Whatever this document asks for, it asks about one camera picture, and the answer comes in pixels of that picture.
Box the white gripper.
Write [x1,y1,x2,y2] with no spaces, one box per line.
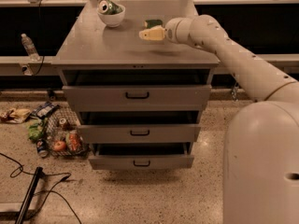
[139,18,194,45]

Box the green yellow sponge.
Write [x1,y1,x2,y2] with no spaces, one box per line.
[144,20,163,29]

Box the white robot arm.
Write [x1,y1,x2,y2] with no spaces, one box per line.
[139,15,299,224]

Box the white ceramic bowl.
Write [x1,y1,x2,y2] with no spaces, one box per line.
[98,5,125,28]

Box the green soda can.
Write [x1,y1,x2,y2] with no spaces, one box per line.
[98,0,122,15]

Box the grey drawer cabinet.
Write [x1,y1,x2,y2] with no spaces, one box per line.
[51,0,220,172]

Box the grey top drawer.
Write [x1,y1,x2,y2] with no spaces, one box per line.
[63,69,211,112]

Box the grey drawer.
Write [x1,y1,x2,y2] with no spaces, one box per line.
[63,69,211,112]
[78,111,200,144]
[89,143,194,170]

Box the grey middle drawer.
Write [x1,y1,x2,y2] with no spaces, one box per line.
[78,111,200,144]

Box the grey bottom drawer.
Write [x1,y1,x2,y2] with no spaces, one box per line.
[89,143,194,170]

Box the clear plastic water bottle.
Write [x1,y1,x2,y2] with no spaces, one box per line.
[21,34,40,62]

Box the small brown can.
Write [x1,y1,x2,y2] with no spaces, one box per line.
[59,118,69,131]

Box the blue white snack packet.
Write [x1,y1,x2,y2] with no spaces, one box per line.
[31,102,59,119]

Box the orange snack bag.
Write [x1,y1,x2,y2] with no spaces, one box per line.
[65,132,81,152]

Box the red apple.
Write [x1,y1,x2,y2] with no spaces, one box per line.
[53,140,67,152]

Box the green chip bag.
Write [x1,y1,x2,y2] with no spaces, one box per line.
[28,119,48,143]

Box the blue soda can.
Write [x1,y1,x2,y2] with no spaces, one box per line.
[36,139,49,158]

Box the yellow brown snack bag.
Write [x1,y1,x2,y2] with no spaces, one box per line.
[0,108,31,124]

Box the black metal pole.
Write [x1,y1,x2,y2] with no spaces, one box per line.
[15,167,43,224]

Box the black hanging cable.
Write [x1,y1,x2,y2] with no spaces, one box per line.
[33,0,51,77]

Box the wire mesh basket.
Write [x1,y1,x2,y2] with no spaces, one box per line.
[46,106,88,157]

